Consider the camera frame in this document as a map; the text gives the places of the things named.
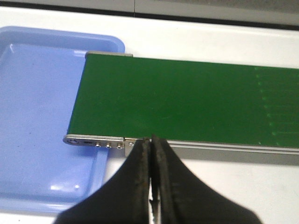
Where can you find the green conveyor belt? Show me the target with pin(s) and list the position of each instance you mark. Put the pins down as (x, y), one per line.
(187, 100)

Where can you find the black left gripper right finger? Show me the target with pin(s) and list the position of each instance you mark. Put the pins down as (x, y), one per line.
(180, 197)

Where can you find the blue plastic tray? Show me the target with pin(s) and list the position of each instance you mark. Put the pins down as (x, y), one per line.
(40, 71)

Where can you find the aluminium conveyor frame rail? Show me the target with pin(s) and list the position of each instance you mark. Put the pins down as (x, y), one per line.
(163, 144)

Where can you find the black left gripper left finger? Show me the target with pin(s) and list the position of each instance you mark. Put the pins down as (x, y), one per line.
(123, 199)

